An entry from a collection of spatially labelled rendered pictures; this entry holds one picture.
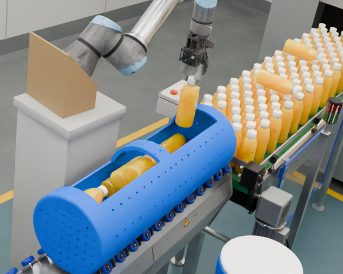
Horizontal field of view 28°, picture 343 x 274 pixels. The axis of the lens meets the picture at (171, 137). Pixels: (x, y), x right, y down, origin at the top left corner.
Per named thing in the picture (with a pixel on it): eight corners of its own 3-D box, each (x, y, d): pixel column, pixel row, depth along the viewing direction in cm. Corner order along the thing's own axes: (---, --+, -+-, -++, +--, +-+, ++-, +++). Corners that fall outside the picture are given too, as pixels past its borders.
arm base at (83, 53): (52, 48, 263) (68, 29, 264) (69, 67, 276) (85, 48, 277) (78, 64, 256) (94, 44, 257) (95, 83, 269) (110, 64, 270)
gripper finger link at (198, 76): (189, 88, 253) (190, 65, 249) (197, 84, 258) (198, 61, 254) (196, 91, 252) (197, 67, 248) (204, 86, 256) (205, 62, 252)
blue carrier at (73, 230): (29, 250, 226) (34, 180, 211) (172, 151, 292) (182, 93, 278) (97, 292, 214) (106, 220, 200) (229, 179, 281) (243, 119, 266)
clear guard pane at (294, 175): (259, 250, 323) (284, 166, 298) (321, 182, 383) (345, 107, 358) (260, 250, 323) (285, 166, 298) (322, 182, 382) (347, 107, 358)
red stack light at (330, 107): (323, 110, 291) (325, 101, 289) (328, 105, 295) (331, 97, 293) (337, 115, 288) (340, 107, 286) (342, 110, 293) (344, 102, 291)
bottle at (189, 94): (193, 119, 272) (201, 79, 261) (192, 129, 266) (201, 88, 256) (175, 116, 271) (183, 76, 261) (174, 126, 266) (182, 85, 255)
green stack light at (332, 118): (319, 119, 293) (323, 110, 291) (325, 114, 298) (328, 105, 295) (334, 125, 291) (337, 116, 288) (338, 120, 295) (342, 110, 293)
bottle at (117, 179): (123, 193, 241) (152, 172, 255) (128, 178, 237) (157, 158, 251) (107, 182, 243) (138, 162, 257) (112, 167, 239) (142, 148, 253)
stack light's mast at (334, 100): (316, 131, 296) (326, 99, 288) (322, 126, 301) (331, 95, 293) (329, 137, 294) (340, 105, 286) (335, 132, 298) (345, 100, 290)
